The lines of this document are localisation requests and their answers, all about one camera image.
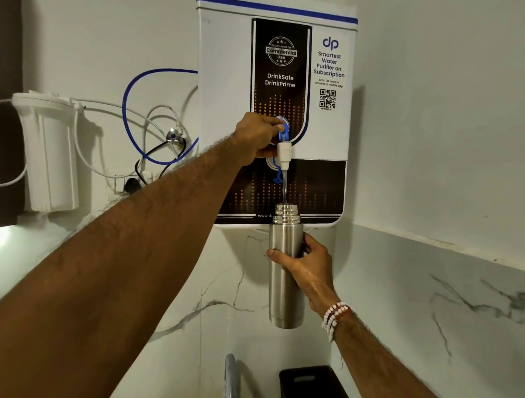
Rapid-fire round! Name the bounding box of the white wall water purifier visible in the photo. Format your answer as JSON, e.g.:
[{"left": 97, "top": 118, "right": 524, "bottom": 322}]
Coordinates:
[{"left": 196, "top": 0, "right": 359, "bottom": 229}]

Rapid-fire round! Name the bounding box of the person's left hand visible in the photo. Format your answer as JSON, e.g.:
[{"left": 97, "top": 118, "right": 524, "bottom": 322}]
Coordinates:
[{"left": 231, "top": 112, "right": 286, "bottom": 167}]

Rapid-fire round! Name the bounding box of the blue water tube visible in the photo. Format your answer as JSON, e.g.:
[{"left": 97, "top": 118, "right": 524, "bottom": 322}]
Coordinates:
[{"left": 122, "top": 68, "right": 200, "bottom": 166}]

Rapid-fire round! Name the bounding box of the white and red bead bracelet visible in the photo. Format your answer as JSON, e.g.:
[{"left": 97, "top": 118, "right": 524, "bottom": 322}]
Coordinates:
[{"left": 322, "top": 302, "right": 354, "bottom": 343}]

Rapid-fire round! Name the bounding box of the person's right forearm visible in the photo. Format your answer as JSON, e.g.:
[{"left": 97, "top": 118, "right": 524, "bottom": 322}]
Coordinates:
[{"left": 331, "top": 312, "right": 439, "bottom": 398}]

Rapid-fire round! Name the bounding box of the dark wooden cabinet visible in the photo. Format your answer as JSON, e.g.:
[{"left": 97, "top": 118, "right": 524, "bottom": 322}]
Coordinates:
[{"left": 0, "top": 0, "right": 24, "bottom": 227}]

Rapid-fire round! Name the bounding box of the blue and white dispenser tap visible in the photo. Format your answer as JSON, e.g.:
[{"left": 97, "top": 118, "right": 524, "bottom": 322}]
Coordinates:
[{"left": 272, "top": 116, "right": 294, "bottom": 185}]

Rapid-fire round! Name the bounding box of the white filter housing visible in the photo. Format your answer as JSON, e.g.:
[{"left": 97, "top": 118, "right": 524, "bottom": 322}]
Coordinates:
[{"left": 11, "top": 90, "right": 85, "bottom": 213}]

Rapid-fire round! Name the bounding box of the stainless steel water bottle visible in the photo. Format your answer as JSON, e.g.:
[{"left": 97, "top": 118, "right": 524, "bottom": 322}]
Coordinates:
[{"left": 268, "top": 203, "right": 305, "bottom": 330}]

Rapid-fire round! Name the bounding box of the black plastic box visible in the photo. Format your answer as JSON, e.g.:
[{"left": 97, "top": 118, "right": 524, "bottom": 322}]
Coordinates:
[{"left": 279, "top": 365, "right": 349, "bottom": 398}]

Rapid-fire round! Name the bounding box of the person's right hand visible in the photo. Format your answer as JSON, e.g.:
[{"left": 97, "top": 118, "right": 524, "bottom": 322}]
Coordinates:
[{"left": 266, "top": 232, "right": 342, "bottom": 319}]

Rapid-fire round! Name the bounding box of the person's left forearm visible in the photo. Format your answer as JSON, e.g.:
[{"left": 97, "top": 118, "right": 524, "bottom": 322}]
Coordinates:
[{"left": 0, "top": 132, "right": 247, "bottom": 398}]

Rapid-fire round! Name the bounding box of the white wall socket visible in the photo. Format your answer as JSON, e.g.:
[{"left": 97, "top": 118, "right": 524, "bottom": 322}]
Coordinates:
[{"left": 113, "top": 174, "right": 153, "bottom": 196}]

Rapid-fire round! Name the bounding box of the white water tube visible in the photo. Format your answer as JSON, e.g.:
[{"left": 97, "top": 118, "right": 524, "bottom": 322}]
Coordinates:
[
  {"left": 144, "top": 104, "right": 184, "bottom": 158},
  {"left": 72, "top": 98, "right": 145, "bottom": 180}
]

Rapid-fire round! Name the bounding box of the chrome sink faucet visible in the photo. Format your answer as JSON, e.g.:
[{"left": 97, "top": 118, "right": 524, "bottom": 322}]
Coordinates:
[{"left": 224, "top": 353, "right": 243, "bottom": 398}]

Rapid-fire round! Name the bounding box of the black cable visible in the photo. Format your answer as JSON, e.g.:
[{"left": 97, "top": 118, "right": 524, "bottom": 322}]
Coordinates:
[{"left": 135, "top": 137, "right": 188, "bottom": 186}]

